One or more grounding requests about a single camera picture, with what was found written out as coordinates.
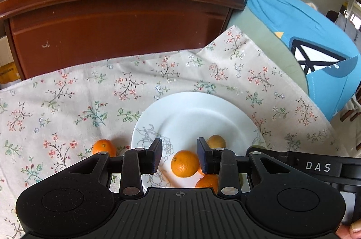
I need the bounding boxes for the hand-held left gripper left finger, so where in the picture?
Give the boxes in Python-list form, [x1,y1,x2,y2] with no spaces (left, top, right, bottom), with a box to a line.
[63,138,163,197]

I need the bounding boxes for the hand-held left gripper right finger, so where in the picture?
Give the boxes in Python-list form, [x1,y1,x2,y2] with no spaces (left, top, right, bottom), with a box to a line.
[197,137,295,198]

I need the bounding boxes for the small yellowish kiwi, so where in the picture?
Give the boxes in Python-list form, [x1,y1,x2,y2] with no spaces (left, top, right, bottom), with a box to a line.
[207,135,227,150]

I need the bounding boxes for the large orange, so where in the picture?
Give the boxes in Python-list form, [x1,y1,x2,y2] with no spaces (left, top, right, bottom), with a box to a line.
[194,175,220,197]
[171,150,200,178]

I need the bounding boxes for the white plate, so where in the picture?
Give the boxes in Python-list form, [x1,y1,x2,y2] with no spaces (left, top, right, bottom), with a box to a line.
[131,91,261,194]

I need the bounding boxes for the person's right hand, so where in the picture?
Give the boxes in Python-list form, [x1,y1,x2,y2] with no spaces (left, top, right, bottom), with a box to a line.
[336,220,361,239]

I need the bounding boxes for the floral tablecloth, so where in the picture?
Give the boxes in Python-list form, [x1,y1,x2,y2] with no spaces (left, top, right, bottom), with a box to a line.
[0,25,353,239]

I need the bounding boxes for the pale green sheet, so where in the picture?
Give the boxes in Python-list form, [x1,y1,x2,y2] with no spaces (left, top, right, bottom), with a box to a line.
[226,2,311,100]

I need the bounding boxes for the brown wooden cabinet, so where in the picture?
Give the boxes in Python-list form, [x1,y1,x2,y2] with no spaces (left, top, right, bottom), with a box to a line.
[0,0,249,81]

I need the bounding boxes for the blue cloth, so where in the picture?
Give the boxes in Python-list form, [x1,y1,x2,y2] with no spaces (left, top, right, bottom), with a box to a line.
[192,0,361,122]

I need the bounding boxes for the open cardboard box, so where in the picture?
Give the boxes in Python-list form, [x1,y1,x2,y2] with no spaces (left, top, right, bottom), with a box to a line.
[0,36,23,84]

